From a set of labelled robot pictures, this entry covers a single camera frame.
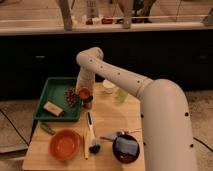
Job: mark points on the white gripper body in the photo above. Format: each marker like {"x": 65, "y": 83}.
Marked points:
{"x": 85, "y": 79}

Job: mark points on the red apple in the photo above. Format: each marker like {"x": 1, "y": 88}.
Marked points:
{"x": 84, "y": 93}

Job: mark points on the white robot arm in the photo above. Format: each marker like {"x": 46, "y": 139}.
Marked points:
{"x": 166, "y": 123}

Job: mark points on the metal cup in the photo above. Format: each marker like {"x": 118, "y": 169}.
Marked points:
{"x": 87, "y": 103}

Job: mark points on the green translucent cup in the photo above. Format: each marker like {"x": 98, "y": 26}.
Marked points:
{"x": 121, "y": 95}

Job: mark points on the bunch of dark grapes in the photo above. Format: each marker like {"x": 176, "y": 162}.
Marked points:
{"x": 71, "y": 97}

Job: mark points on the green plastic tray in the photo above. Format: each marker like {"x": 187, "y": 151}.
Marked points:
{"x": 54, "y": 91}

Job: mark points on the beige sponge block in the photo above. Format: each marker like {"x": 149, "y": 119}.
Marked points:
{"x": 53, "y": 109}

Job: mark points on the green pepper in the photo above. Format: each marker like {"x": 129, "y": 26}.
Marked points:
{"x": 47, "y": 129}

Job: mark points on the metal spoon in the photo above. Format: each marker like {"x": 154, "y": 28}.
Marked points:
{"x": 127, "y": 132}

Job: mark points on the grey spatula piece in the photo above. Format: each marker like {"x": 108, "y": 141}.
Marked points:
{"x": 110, "y": 137}

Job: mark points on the orange bowl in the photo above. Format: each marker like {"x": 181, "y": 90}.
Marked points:
{"x": 64, "y": 144}

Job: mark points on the black plate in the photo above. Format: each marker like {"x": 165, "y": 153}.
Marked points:
{"x": 122, "y": 157}

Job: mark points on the blue cloth on plate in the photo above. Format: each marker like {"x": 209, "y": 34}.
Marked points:
{"x": 126, "y": 146}

